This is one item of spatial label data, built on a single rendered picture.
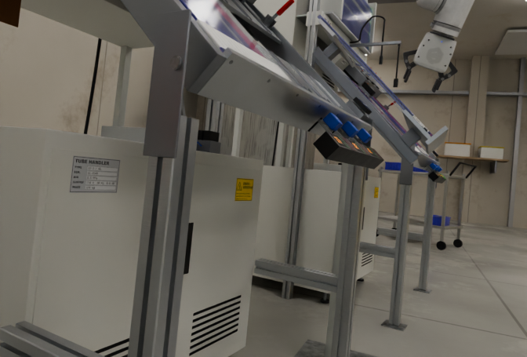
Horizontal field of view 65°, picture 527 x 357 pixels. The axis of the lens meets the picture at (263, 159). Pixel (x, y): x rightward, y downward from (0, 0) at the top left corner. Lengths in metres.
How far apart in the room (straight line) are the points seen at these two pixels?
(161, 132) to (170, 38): 0.11
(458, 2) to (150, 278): 1.13
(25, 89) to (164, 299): 3.46
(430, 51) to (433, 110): 8.02
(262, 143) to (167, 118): 4.32
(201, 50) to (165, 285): 0.28
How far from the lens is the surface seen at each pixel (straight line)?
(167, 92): 0.50
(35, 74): 3.95
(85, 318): 0.86
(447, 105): 9.42
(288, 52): 1.27
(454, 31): 1.38
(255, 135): 4.84
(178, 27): 0.51
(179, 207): 0.51
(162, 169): 0.49
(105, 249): 0.84
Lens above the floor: 0.58
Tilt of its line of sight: 2 degrees up
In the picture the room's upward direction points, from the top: 6 degrees clockwise
